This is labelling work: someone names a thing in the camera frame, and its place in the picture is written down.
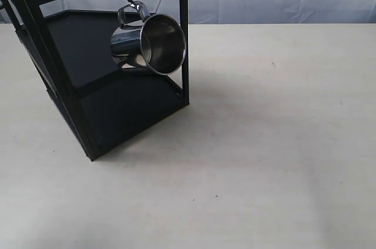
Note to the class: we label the black two-tier shelf rack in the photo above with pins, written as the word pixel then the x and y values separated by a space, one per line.
pixel 103 105

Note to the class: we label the stainless steel mug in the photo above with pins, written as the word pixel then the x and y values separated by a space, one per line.
pixel 155 42

